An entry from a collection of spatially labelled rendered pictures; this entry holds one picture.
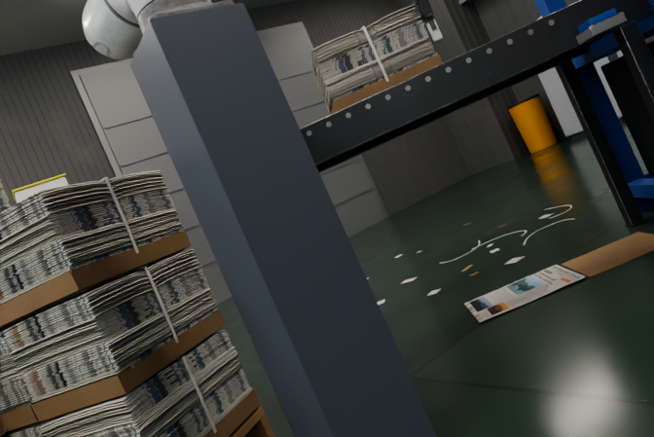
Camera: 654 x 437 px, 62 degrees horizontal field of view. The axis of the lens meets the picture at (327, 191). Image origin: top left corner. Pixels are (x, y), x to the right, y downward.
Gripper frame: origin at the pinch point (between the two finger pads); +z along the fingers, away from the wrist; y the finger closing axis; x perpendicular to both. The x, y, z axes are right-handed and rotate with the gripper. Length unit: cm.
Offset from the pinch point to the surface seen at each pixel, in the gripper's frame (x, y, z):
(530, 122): 193, -573, 53
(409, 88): -17.3, 16.6, 15.7
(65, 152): -316, -369, -121
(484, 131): 147, -638, 40
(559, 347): -14, 43, 93
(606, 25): 37, 26, 24
